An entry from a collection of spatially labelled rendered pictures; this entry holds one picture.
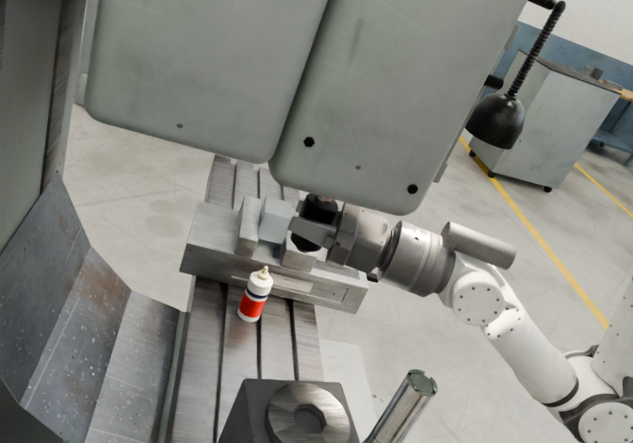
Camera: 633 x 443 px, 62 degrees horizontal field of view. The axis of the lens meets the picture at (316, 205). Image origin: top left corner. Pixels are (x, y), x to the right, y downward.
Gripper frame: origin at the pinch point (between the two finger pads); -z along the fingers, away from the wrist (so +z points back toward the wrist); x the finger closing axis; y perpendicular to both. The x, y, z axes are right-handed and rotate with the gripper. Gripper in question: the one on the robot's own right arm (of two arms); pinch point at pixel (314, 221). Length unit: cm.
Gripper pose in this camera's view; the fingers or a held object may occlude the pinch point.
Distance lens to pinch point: 72.4
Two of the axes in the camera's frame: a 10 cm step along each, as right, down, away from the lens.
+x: -1.5, 4.4, -8.8
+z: 9.3, 3.6, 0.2
